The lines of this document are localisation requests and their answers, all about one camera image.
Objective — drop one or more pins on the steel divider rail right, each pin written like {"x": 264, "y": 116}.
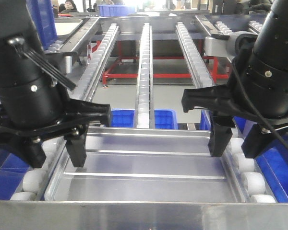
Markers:
{"x": 206, "y": 26}

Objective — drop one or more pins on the right white roller track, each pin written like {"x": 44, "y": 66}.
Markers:
{"x": 194, "y": 62}

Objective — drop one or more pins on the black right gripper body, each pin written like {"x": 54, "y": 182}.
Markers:
{"x": 267, "y": 106}

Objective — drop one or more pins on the steel divider rail left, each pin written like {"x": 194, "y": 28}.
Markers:
{"x": 83, "y": 35}

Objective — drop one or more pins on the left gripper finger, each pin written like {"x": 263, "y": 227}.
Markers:
{"x": 75, "y": 145}
{"x": 23, "y": 148}

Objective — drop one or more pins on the large blue bin left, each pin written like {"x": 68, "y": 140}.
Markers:
{"x": 43, "y": 17}

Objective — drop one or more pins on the left white roller track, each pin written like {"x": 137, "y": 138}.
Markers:
{"x": 35, "y": 180}

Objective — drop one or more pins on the steel divider rail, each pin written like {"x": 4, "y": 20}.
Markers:
{"x": 206, "y": 26}
{"x": 83, "y": 35}

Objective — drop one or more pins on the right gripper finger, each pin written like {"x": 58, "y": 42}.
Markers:
{"x": 256, "y": 142}
{"x": 220, "y": 134}

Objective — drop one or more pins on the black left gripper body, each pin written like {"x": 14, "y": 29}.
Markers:
{"x": 73, "y": 122}

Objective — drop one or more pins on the blue crate in background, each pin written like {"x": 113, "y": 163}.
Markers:
{"x": 115, "y": 10}

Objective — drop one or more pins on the blue bin lower right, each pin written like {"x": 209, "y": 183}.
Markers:
{"x": 273, "y": 163}

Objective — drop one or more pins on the red metal cart frame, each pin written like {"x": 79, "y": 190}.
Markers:
{"x": 126, "y": 50}

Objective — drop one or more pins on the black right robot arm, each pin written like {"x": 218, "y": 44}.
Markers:
{"x": 265, "y": 61}

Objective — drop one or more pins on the grey tray far left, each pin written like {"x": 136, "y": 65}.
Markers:
{"x": 67, "y": 26}

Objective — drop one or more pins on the middle white roller track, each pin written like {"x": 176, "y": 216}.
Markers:
{"x": 144, "y": 106}

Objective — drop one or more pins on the seated person in background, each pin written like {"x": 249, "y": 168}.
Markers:
{"x": 67, "y": 7}

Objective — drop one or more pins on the far right roller track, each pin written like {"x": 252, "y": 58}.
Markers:
{"x": 252, "y": 26}

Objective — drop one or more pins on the white roller track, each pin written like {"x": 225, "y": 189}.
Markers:
{"x": 194, "y": 62}
{"x": 144, "y": 106}
{"x": 35, "y": 180}

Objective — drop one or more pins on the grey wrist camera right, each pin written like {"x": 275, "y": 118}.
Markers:
{"x": 227, "y": 46}

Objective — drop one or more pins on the silver metal tray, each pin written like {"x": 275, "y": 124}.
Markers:
{"x": 146, "y": 165}

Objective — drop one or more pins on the small blue bin centre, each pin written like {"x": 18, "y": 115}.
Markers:
{"x": 164, "y": 118}

